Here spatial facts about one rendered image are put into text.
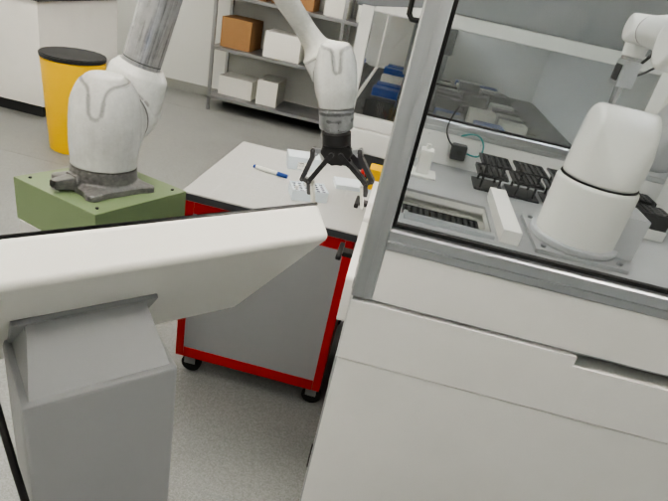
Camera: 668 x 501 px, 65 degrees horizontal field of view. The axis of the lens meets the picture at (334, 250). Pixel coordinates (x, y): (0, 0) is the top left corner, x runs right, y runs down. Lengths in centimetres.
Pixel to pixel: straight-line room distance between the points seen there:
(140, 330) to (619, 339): 78
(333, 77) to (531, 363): 77
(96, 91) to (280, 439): 125
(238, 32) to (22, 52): 187
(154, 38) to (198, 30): 458
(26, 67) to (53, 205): 345
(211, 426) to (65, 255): 149
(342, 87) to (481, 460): 89
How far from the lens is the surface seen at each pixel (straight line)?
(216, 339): 198
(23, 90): 486
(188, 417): 199
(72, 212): 134
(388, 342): 101
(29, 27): 471
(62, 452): 67
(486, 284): 94
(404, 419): 113
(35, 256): 52
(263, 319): 186
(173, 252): 55
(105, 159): 135
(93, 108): 134
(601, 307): 100
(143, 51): 151
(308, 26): 146
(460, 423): 113
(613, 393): 111
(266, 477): 184
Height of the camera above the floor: 145
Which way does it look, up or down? 28 degrees down
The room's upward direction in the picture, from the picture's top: 12 degrees clockwise
